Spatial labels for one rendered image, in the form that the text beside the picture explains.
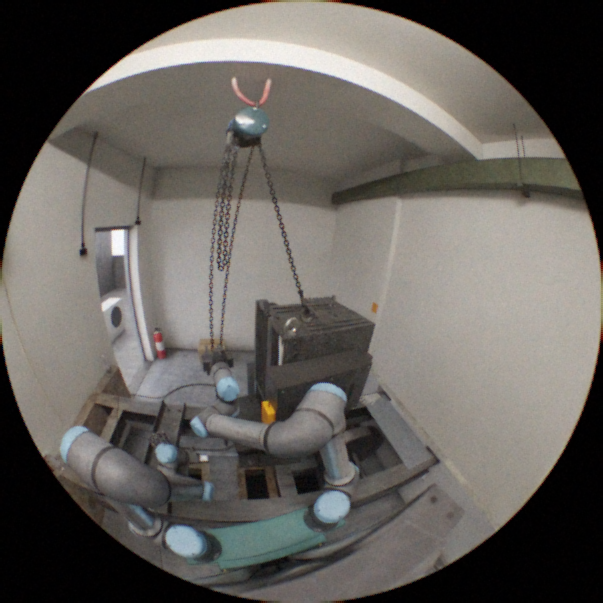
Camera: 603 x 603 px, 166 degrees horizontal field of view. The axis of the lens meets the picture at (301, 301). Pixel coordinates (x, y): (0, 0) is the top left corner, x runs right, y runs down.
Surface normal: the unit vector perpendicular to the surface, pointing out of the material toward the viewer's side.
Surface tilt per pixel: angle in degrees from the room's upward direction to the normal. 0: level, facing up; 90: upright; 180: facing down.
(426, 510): 0
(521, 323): 90
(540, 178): 90
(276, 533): 0
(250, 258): 90
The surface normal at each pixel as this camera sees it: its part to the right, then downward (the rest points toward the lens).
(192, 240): 0.24, 0.34
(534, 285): -0.96, -0.03
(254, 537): 0.11, -0.94
